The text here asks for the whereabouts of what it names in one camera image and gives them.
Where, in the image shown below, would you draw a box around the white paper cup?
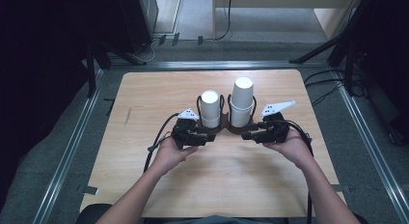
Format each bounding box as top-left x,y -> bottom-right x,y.
200,90 -> 222,120
201,115 -> 222,129
232,76 -> 255,110
229,101 -> 255,128

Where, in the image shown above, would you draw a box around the person's right leg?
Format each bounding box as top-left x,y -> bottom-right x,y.
352,212 -> 370,224

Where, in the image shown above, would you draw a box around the black tripod stand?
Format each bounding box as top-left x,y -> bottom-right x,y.
288,0 -> 379,97
84,40 -> 149,98

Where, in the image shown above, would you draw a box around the white floor cable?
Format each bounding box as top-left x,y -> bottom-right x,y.
134,38 -> 161,65

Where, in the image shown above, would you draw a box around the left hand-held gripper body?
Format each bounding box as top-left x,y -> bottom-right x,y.
171,107 -> 203,151

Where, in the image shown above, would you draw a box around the metal floor rail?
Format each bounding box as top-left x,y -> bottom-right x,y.
31,69 -> 104,224
331,69 -> 409,224
108,60 -> 326,70

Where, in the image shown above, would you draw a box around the dark brown cup holder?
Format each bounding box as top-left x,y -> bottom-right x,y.
196,93 -> 259,135

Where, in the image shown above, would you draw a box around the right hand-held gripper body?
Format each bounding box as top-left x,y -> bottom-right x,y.
259,100 -> 296,145

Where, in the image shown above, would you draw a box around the black hanging cable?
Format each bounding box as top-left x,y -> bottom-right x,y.
214,0 -> 233,42

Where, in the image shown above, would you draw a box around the person's right hand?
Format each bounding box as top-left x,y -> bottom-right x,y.
262,128 -> 314,170

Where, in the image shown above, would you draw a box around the hand-held gripper cable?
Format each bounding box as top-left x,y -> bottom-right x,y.
143,112 -> 180,174
285,119 -> 314,224

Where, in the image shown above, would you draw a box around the person's left leg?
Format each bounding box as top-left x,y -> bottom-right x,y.
75,203 -> 114,224

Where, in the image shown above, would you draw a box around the black cabinet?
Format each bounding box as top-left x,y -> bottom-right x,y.
117,0 -> 159,55

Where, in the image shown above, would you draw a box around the light wooden desk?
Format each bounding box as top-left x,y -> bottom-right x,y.
211,0 -> 365,42

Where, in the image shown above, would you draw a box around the right hand-held gripper cable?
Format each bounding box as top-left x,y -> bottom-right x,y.
285,119 -> 314,224

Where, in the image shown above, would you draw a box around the left hand-held gripper cable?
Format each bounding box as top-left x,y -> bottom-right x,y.
143,112 -> 180,174

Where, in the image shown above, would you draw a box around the person's leg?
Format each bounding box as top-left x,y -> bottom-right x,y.
75,203 -> 114,224
352,212 -> 370,224

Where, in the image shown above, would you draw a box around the black floor cables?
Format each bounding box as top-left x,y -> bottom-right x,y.
303,69 -> 368,107

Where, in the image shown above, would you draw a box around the person's left hand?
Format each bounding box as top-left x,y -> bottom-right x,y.
153,136 -> 199,174

